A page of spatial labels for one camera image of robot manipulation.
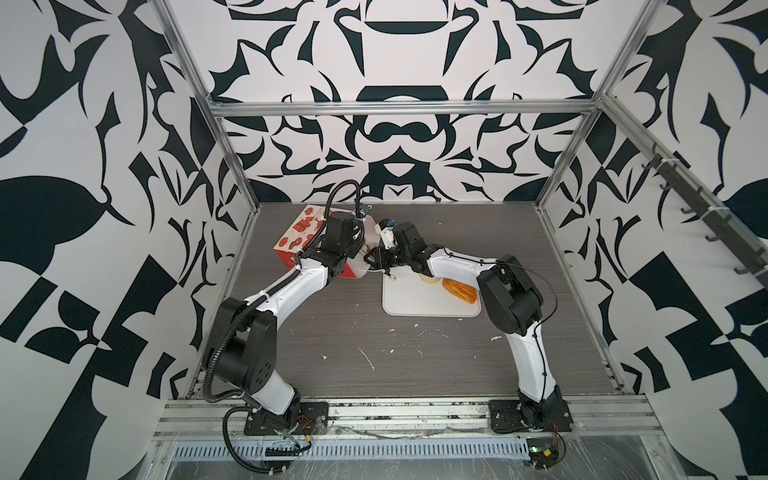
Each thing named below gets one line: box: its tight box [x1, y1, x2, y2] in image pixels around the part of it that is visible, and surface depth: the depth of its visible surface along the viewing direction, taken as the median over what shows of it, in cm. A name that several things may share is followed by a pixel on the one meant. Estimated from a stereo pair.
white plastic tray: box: [382, 270, 482, 317], surface depth 96 cm
